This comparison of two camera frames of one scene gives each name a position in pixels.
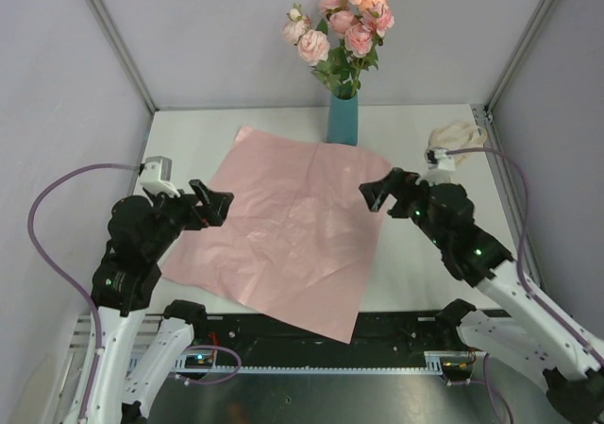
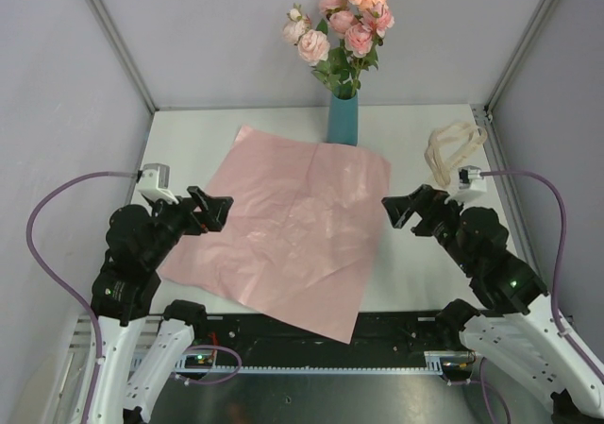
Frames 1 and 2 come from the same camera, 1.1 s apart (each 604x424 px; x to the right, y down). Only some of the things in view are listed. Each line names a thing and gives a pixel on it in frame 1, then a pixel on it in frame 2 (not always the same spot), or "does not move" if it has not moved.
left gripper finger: x=212 y=215 does not move
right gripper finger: x=400 y=178 to x=428 y=195
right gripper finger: x=375 y=194 to x=399 y=209
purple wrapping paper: x=298 y=245 does not move
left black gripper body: x=174 y=214 does not move
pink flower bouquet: x=354 y=20 does not move
